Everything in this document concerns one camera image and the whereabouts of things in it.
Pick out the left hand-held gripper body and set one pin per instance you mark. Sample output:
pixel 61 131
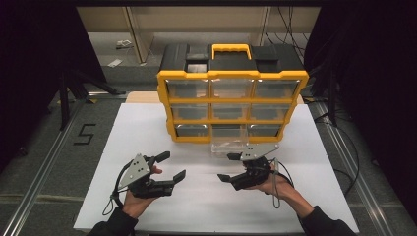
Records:
pixel 137 172

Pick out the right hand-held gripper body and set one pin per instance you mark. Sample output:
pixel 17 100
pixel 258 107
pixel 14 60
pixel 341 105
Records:
pixel 254 172

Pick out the clear plastic drawer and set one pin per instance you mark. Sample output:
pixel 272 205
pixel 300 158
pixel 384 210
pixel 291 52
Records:
pixel 229 134

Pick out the yellow black storage cabinet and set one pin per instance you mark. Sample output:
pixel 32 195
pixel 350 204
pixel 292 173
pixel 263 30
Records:
pixel 229 74

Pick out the person's right hand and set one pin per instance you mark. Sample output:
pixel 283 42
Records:
pixel 277 188

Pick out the person's left hand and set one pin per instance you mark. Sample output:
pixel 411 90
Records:
pixel 136 206

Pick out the grid of clear cabinet compartments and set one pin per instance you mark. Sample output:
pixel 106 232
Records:
pixel 188 88

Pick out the black metal stand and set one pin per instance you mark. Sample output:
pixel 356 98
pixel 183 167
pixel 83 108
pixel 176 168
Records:
pixel 333 98
pixel 64 105

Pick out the flat white floor piece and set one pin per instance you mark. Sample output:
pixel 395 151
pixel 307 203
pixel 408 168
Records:
pixel 114 63

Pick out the small white floor item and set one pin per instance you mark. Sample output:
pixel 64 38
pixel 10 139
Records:
pixel 124 43

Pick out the dark curtain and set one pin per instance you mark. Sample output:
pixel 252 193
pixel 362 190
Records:
pixel 377 65
pixel 32 49

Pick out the metal floor rail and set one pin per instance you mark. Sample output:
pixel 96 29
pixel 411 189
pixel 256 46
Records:
pixel 360 183
pixel 35 183

